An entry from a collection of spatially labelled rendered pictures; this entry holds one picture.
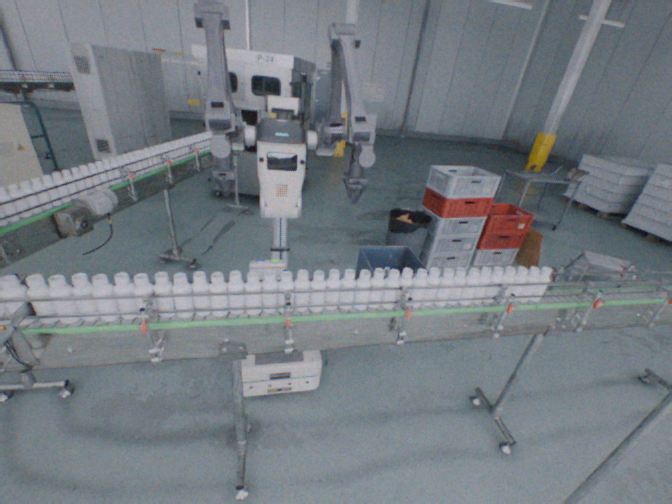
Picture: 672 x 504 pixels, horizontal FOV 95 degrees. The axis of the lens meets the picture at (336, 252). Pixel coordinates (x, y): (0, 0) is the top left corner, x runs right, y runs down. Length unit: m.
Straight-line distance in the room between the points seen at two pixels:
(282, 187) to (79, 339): 0.99
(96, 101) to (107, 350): 5.82
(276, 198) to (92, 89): 5.54
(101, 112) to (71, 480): 5.68
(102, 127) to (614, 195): 9.33
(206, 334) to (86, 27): 13.22
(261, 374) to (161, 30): 12.35
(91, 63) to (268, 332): 6.03
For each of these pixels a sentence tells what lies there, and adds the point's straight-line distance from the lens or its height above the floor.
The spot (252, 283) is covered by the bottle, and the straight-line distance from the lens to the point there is 1.12.
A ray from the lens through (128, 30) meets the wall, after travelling 13.64.
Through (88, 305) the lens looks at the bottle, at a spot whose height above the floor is 1.07.
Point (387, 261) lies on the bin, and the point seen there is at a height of 0.84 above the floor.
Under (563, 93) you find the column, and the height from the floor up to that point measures 2.12.
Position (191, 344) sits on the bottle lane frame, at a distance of 1.28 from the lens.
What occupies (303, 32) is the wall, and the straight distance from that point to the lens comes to 13.06.
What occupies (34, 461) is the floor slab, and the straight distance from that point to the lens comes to 2.36.
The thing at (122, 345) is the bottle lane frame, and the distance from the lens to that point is 1.34.
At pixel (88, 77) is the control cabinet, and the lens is 6.88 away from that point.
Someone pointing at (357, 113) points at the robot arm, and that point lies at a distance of 1.14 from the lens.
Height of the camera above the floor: 1.79
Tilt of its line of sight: 29 degrees down
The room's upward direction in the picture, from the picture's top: 7 degrees clockwise
